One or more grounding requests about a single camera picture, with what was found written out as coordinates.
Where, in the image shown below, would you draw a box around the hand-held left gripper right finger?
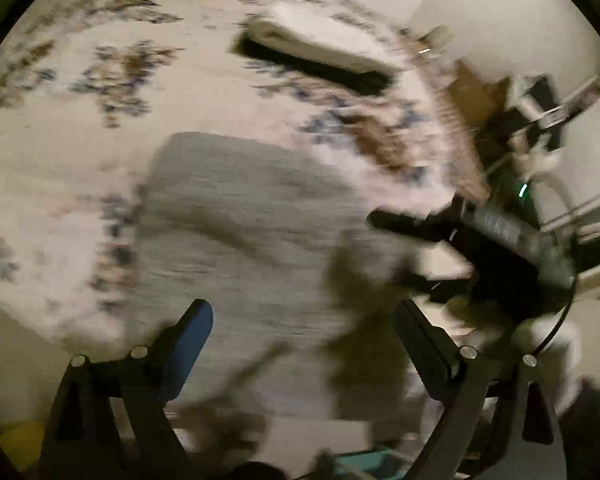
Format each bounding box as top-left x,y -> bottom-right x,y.
395,300 -> 567,480

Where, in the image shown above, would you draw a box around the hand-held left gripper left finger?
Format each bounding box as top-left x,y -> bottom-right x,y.
39,298 -> 214,480

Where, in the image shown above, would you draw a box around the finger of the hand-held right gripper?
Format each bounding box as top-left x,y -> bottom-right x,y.
369,209 -> 463,245
402,260 -> 478,303

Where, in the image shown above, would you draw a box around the grey fleece pants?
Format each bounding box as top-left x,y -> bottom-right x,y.
127,131 -> 433,421

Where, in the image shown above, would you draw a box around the black folded pants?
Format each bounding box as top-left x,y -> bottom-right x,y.
234,32 -> 393,97

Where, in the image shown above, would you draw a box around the white folded pants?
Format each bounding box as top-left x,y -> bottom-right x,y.
245,1 -> 403,75

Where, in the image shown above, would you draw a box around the chair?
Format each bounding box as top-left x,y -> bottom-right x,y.
475,110 -> 566,196

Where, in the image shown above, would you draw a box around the teal basket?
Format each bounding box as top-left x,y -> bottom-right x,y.
325,449 -> 406,480

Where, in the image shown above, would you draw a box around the large cardboard box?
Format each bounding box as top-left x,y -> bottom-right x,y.
447,57 -> 503,128

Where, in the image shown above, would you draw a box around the black and white jacket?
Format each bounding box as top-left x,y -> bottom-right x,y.
522,74 -> 567,151

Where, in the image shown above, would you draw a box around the yellow box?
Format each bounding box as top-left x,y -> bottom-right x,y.
0,420 -> 48,472

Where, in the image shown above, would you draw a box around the white table lamp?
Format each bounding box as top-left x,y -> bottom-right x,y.
424,26 -> 455,53

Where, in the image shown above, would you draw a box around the floral bed blanket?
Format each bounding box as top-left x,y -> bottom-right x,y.
0,0 -> 486,356

